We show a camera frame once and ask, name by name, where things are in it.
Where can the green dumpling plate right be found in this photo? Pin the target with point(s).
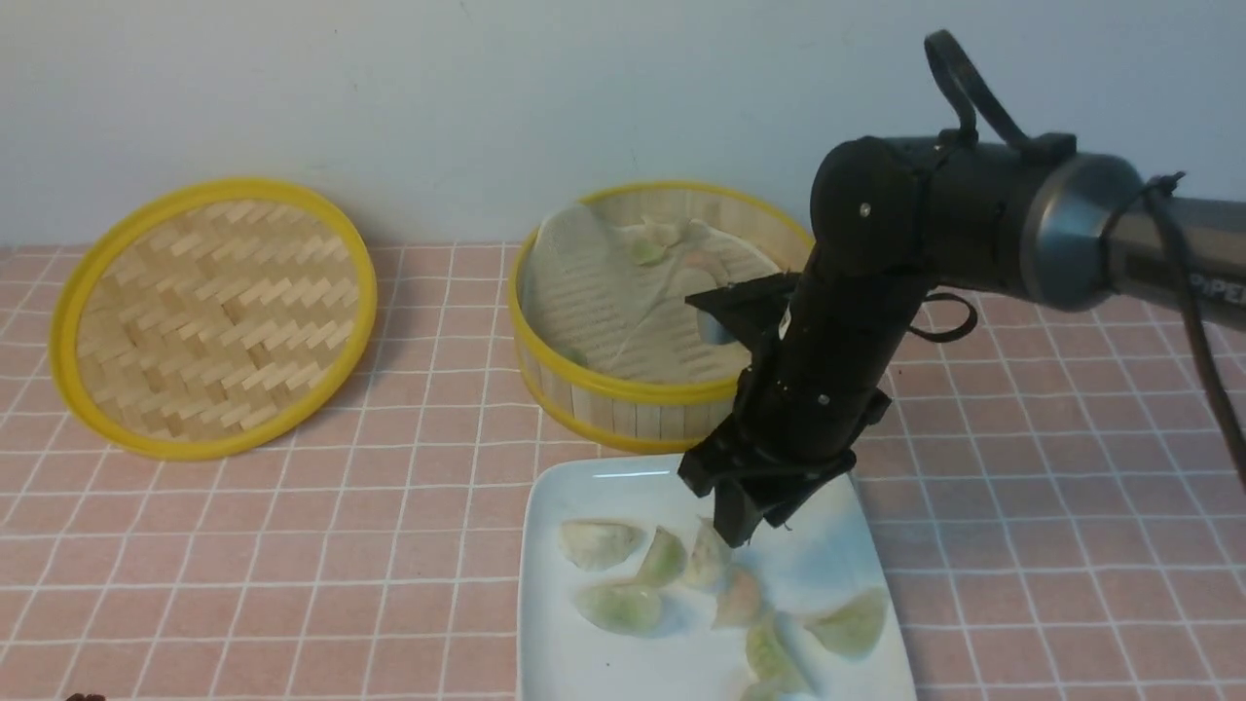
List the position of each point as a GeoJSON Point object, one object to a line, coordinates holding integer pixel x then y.
{"type": "Point", "coordinates": [853, 630]}

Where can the pale green dumpling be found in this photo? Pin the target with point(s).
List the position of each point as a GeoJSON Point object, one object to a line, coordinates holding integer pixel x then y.
{"type": "Point", "coordinates": [708, 561]}

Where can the green dumpling plate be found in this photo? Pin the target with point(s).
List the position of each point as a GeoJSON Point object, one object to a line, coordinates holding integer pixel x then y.
{"type": "Point", "coordinates": [853, 630]}
{"type": "Point", "coordinates": [664, 560]}
{"type": "Point", "coordinates": [775, 673]}
{"type": "Point", "coordinates": [621, 608]}

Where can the white-green dumpling plate top-left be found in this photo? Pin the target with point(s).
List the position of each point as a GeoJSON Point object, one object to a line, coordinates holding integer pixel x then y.
{"type": "Point", "coordinates": [598, 545]}

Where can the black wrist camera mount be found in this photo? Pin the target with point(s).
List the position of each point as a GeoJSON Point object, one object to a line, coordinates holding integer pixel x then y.
{"type": "Point", "coordinates": [742, 313]}

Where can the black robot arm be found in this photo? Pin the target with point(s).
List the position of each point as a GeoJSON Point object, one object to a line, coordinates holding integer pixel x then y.
{"type": "Point", "coordinates": [901, 222]}

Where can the white steamer liner cloth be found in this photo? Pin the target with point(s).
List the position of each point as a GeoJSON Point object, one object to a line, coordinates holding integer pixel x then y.
{"type": "Point", "coordinates": [583, 297]}

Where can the pinkish dumpling in steamer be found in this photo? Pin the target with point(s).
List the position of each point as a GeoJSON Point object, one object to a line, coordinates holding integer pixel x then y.
{"type": "Point", "coordinates": [706, 261]}

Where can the bamboo steamer basket yellow rim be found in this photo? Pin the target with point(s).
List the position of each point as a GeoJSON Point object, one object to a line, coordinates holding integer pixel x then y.
{"type": "Point", "coordinates": [628, 415]}

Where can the pale dumpling steamer back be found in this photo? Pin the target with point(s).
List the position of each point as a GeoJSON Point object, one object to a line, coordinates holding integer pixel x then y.
{"type": "Point", "coordinates": [669, 232]}

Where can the green dumpling plate bottom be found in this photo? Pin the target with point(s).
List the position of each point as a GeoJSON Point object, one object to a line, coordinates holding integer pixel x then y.
{"type": "Point", "coordinates": [775, 673]}

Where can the green dumpling plate upper middle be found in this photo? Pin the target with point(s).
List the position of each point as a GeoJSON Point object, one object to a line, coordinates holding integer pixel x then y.
{"type": "Point", "coordinates": [664, 560]}

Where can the bamboo steamer lid yellow rim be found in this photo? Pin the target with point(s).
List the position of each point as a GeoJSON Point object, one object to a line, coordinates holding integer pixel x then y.
{"type": "Point", "coordinates": [214, 319]}

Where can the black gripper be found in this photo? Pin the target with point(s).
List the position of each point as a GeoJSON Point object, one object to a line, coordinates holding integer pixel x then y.
{"type": "Point", "coordinates": [747, 482]}

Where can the green dumpling plate lower left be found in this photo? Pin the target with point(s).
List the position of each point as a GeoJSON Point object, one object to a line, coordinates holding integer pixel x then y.
{"type": "Point", "coordinates": [621, 608]}

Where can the white square plate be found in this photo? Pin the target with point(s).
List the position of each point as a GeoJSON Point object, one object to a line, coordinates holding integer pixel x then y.
{"type": "Point", "coordinates": [819, 560]}

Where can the pink dumpling on plate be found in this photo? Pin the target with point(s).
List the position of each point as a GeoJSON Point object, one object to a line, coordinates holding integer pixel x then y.
{"type": "Point", "coordinates": [739, 601]}

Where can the green dumpling in steamer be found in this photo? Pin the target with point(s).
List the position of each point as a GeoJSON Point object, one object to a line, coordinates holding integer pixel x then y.
{"type": "Point", "coordinates": [646, 253]}

